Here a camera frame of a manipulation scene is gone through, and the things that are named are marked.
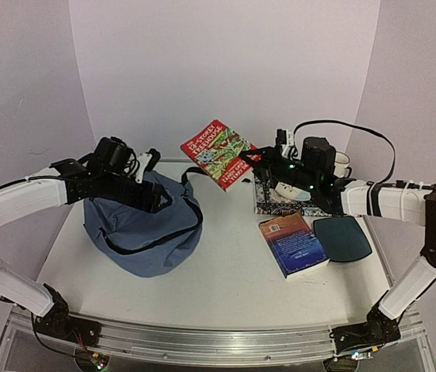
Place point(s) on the cream and blue plate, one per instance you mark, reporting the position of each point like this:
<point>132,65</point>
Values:
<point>292,193</point>

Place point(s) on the dark teal square plate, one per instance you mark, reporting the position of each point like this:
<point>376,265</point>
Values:
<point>342,238</point>

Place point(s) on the blue orange back-cover book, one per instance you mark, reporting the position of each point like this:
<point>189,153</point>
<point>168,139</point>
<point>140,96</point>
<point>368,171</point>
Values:
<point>293,245</point>

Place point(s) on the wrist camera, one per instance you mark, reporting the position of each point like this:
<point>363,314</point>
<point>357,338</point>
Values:
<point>145,162</point>
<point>285,139</point>

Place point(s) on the red treehouse comic book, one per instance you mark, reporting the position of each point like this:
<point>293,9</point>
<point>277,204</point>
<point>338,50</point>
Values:
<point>215,150</point>

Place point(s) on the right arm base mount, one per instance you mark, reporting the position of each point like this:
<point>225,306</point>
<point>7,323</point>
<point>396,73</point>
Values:
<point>364,336</point>

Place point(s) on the aluminium table front rail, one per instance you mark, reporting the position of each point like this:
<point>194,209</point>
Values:
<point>126,345</point>

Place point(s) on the patterned black placemat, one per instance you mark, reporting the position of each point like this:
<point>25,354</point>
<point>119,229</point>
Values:
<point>268,202</point>

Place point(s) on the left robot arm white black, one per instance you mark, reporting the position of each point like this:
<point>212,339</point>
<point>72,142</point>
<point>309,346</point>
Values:
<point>19,199</point>

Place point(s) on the white enamel mug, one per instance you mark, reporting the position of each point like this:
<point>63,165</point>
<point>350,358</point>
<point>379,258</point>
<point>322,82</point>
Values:
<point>342,165</point>

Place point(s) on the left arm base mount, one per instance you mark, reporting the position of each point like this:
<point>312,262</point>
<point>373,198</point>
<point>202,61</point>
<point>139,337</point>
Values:
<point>63,326</point>

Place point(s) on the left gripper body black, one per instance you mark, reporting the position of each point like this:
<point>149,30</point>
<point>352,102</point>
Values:
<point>115,191</point>

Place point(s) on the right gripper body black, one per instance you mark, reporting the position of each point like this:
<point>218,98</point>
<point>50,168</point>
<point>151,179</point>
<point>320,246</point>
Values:
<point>270,169</point>

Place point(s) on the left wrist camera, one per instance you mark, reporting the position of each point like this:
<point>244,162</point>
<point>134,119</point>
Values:
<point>145,162</point>

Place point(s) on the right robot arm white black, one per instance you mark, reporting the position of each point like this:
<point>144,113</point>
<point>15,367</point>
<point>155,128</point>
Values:
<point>405,201</point>

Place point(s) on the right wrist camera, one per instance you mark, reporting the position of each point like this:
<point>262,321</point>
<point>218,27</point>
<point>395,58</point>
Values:
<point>285,139</point>

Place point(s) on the blue student backpack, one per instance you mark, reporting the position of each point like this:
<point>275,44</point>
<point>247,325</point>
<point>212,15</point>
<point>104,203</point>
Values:
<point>148,244</point>

